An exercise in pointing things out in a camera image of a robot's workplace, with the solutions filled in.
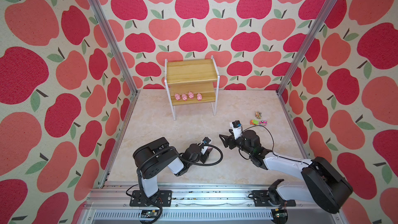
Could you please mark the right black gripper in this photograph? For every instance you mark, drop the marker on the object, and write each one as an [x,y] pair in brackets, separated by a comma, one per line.
[229,138]

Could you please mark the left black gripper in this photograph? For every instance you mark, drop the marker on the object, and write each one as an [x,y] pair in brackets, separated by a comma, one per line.
[205,156]

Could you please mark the green orange toy truck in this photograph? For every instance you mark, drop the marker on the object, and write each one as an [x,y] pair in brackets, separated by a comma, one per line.
[254,122]

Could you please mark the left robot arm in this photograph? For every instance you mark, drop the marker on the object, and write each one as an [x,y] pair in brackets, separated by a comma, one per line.
[153,158]

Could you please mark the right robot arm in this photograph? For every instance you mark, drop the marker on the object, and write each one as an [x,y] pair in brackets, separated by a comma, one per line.
[319,182]

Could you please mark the two-tier wooden shelf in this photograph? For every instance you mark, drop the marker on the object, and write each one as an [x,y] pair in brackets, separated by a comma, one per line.
[198,76]

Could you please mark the pink green toy car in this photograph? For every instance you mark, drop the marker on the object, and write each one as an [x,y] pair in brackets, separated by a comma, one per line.
[263,122]

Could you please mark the brown toy block car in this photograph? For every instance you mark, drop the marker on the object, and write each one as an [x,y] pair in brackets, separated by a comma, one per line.
[258,114]

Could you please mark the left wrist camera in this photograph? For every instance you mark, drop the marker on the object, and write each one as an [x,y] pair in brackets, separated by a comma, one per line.
[204,145]

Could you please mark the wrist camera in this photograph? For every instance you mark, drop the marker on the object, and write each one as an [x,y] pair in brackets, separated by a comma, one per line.
[204,145]
[236,129]

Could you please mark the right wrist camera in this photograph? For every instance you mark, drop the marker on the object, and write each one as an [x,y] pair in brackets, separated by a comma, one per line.
[236,129]

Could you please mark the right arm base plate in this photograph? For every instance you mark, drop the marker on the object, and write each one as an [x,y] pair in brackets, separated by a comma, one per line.
[266,198]

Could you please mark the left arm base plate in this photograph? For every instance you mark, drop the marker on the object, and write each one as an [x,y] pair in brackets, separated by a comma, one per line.
[162,197]

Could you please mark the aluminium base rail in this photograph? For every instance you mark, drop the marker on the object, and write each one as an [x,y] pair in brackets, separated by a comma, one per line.
[190,204]

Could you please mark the right aluminium frame post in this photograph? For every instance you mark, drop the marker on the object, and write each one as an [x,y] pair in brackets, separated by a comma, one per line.
[313,30]

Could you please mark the aluminium frame post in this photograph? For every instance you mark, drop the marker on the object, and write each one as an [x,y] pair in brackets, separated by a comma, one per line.
[313,30]
[113,44]

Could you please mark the left aluminium frame post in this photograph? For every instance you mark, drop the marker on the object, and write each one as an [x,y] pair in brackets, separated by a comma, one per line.
[113,44]

